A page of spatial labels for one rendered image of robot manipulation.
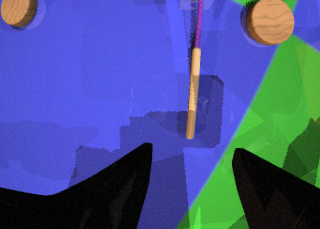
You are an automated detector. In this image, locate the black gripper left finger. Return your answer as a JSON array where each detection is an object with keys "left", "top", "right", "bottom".
[{"left": 0, "top": 142, "right": 152, "bottom": 229}]

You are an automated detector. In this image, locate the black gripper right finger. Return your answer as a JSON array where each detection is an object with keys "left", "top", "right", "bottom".
[{"left": 232, "top": 148, "right": 320, "bottom": 229}]

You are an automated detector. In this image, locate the purple string with wooden stick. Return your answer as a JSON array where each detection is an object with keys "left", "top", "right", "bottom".
[{"left": 187, "top": 0, "right": 204, "bottom": 140}]

